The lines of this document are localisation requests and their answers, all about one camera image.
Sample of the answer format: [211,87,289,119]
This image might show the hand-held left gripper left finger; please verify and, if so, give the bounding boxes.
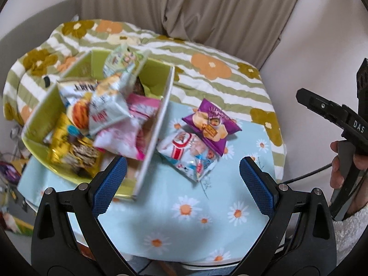
[30,156,135,276]

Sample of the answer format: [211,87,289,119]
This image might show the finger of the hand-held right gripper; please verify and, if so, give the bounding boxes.
[356,58,368,115]
[296,89,357,138]

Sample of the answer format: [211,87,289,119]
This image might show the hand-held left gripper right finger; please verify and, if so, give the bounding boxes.
[231,156,337,276]

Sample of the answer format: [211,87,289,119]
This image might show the white red blue snack packet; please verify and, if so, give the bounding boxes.
[157,129,219,182]

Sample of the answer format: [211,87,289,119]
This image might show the pink striped snack packet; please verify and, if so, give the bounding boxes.
[126,93,162,118]

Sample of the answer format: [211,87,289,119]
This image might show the dark red snack packet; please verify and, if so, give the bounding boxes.
[134,76,151,96]

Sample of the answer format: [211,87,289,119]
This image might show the green cardboard box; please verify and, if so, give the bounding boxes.
[21,49,176,202]

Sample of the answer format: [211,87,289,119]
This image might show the person's right forearm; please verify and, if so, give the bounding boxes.
[335,201,368,268]

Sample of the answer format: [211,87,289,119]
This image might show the person's right hand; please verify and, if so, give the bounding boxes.
[330,140,368,192]

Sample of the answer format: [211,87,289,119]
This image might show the pale pink white snack packet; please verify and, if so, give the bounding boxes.
[93,116,147,161]

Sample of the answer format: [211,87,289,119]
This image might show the gold yellow snack packet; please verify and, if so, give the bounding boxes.
[46,113,102,177]

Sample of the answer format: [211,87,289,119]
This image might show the white packet red lettering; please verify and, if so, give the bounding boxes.
[88,73,135,135]

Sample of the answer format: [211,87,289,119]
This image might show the light blue daisy tablecloth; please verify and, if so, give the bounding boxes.
[17,101,284,263]

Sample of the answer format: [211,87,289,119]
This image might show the purple snack packet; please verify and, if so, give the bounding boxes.
[182,98,242,156]

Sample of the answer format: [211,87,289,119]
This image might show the striped floral blanket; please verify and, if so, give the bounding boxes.
[3,20,288,179]

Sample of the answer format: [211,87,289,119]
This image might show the colourful floor clutter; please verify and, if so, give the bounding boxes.
[0,155,36,236]

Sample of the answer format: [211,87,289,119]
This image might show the white packet with orange print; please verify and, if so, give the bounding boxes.
[57,78,100,130]

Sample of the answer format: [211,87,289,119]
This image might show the light green cartoon snack packet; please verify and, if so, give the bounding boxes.
[103,44,150,78]

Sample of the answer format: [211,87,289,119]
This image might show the beige curtain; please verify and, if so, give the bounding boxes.
[72,0,308,69]

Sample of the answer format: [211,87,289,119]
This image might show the black cable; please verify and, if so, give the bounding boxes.
[283,162,334,184]

